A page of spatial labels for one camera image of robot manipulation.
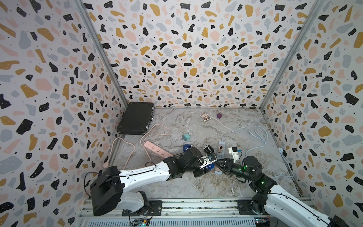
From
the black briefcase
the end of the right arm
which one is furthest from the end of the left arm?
the black briefcase

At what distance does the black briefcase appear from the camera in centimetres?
102

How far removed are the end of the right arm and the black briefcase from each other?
0.61 metres
